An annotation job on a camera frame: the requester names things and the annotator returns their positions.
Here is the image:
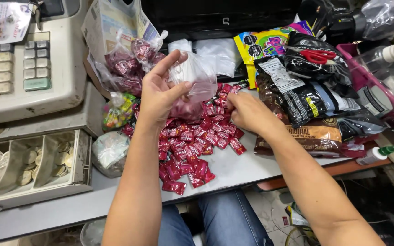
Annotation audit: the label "person's left hand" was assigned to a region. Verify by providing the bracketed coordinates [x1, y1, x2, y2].
[138, 49, 193, 130]

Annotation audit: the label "person's right hand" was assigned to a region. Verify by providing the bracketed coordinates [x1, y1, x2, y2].
[226, 92, 284, 138]

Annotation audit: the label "clear plastic bag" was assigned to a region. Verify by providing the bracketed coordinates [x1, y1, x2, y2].
[168, 51, 218, 120]

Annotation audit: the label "stack of clear plastic bags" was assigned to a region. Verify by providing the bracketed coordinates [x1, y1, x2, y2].
[168, 38, 243, 79]

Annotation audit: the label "dark brown candy bag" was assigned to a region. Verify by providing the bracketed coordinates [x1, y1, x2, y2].
[254, 56, 362, 129]

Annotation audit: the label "pile of red wrapped candies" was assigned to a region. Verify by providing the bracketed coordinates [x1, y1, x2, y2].
[122, 81, 249, 196]

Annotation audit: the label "yellow colourful candy bag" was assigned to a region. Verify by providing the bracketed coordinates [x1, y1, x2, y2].
[233, 20, 314, 90]

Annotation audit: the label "black monitor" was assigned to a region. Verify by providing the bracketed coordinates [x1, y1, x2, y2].
[140, 0, 302, 42]

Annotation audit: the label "black glossy snack bag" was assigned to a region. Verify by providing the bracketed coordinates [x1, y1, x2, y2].
[283, 31, 360, 100]

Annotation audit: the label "brown and orange candy bag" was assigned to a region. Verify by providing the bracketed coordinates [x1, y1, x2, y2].
[253, 117, 388, 159]

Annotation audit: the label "red scissors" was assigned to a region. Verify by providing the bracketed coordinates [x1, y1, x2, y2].
[299, 49, 337, 65]

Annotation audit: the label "tied bags of red candies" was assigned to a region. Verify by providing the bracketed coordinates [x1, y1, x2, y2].
[94, 30, 169, 98]

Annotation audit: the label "bag of colourful candies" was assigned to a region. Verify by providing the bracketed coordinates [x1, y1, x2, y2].
[101, 92, 139, 133]

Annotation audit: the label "person's blue jeans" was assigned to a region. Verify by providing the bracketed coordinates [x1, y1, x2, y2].
[157, 189, 275, 246]

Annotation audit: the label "pink plastic basket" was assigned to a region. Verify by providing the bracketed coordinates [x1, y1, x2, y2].
[336, 43, 394, 130]

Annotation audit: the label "black power adapter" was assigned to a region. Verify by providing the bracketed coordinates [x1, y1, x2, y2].
[299, 0, 367, 47]

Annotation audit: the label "bag of white wrapped candies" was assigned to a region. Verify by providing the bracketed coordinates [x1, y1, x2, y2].
[91, 131, 131, 178]

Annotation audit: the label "open cardboard carton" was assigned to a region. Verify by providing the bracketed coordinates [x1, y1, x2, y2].
[81, 0, 162, 100]

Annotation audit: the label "white bottle with green cap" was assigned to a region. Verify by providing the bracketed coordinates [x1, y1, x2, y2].
[356, 145, 394, 167]

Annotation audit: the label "clear bottle with white cap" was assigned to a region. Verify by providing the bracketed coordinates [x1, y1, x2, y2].
[354, 43, 394, 73]

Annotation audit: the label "open cash drawer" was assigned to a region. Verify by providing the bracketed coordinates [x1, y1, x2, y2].
[0, 129, 93, 216]

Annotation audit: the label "crumpled clear plastic wrap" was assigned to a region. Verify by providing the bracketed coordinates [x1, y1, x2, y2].
[360, 0, 394, 42]

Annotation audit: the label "beige cash register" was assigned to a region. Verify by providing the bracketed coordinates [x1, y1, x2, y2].
[0, 0, 89, 127]

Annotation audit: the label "clear glass jar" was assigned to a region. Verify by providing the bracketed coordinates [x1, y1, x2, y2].
[80, 219, 107, 246]

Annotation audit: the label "metal key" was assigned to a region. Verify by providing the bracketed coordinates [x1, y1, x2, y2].
[32, 1, 44, 31]

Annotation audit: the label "heap of coins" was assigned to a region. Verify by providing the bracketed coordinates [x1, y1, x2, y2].
[0, 141, 75, 199]

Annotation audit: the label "white paper tag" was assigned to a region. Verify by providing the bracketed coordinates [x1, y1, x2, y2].
[0, 2, 34, 44]

